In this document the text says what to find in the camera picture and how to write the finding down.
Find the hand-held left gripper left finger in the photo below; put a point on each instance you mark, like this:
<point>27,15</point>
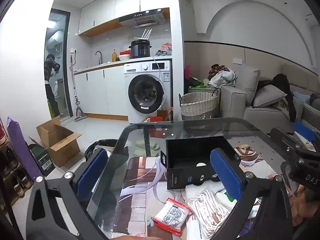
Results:
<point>91,175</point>

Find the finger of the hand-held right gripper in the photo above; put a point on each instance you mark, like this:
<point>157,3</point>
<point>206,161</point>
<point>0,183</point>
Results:
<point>285,140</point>
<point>303,131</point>

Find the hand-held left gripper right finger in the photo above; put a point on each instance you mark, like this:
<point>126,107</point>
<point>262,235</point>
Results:
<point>226,175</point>

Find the green and white packet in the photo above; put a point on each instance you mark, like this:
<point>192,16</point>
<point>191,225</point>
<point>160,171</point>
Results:
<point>223,196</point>

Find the white grey soft packet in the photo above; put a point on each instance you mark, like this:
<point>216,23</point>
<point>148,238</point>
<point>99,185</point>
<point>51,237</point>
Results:
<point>200,188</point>

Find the black cardboard box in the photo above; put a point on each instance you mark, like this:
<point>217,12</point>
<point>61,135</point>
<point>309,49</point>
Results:
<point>185,155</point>

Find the white packet with red edges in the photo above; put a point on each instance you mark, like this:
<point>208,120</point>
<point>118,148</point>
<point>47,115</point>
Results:
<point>170,216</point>

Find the person's right hand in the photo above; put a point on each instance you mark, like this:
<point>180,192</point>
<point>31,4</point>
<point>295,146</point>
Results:
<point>306,207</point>

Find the grey diamond pattern rug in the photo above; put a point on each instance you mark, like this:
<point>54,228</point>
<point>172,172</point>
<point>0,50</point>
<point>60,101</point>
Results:
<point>265,142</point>

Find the black trash bin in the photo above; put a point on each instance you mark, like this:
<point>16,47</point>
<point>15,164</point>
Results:
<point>96,147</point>

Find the brown cardboard box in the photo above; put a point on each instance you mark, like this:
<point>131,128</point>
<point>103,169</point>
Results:
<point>58,142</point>

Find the flat grey pillow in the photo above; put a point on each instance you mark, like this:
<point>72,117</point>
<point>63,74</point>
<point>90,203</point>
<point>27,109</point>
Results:
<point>268,96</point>

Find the black garment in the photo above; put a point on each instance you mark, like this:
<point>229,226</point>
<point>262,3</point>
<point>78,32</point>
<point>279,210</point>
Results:
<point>282,87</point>

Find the dark green box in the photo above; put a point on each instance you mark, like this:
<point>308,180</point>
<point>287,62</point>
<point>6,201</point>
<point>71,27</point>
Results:
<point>42,158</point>

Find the beige slipper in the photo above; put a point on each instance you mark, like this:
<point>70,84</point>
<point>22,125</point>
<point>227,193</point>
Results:
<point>146,144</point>
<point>140,153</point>

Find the printed desk mat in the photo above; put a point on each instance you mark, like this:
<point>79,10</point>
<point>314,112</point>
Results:
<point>140,205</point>

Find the grey sofa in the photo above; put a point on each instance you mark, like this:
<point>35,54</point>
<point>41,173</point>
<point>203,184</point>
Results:
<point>232,102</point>

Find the tall grey pillow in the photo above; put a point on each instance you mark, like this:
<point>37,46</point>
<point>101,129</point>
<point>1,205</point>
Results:
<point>250,82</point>

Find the wicker laundry basket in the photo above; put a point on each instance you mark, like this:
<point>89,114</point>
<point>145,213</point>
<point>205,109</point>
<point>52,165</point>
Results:
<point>198,105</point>

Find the purple rolled mat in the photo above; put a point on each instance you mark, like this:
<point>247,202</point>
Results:
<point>21,145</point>

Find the flat mop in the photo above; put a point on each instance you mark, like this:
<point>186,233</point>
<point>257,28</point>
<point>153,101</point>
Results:
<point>76,100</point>

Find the shoe rack with shoes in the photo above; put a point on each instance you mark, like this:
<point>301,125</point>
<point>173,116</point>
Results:
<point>12,180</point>

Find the red paper bag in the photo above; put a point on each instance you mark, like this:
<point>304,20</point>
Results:
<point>158,127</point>

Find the white base cabinets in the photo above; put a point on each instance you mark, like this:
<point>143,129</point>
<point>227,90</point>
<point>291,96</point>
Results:
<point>100,92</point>

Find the brown paper bag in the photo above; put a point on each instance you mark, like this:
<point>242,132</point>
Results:
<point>163,115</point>

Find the white side table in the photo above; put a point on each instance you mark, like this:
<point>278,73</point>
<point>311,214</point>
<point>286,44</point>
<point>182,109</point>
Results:
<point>202,90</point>

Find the pile of clothes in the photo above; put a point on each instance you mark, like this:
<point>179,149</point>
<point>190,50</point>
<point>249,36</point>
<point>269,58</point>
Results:
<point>222,76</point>

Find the green plastic bag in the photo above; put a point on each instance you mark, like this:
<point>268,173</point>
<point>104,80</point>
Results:
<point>201,84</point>

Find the white washing machine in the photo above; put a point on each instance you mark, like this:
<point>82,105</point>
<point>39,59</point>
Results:
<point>147,92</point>

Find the pink hand fan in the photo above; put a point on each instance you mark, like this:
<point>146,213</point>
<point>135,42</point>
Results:
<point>187,71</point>

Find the kitchen faucet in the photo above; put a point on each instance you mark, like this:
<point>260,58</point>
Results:
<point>99,56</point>

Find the yellow bottle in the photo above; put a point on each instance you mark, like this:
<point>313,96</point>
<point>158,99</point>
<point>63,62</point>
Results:
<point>114,56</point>

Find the red and white bowls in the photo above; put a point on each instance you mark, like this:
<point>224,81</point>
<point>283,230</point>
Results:
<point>125,55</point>

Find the black pressure cooker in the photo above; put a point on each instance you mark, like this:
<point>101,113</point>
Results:
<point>140,49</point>

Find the white water heater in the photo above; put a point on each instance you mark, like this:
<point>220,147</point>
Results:
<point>56,42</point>

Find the red plastic bag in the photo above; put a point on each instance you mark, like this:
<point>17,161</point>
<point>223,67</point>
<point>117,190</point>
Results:
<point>166,48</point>

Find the white router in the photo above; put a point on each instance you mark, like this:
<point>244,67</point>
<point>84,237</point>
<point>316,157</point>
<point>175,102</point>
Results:
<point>143,36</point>

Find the range hood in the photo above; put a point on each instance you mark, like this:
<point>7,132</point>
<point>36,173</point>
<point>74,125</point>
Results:
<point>142,18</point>

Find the wall switch panel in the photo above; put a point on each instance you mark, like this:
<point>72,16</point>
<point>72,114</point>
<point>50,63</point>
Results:
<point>237,60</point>

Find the wall socket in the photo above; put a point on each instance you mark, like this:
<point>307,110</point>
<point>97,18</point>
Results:
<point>73,50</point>

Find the white wall cabinets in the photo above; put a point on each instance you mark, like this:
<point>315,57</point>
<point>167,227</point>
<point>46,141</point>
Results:
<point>112,5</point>

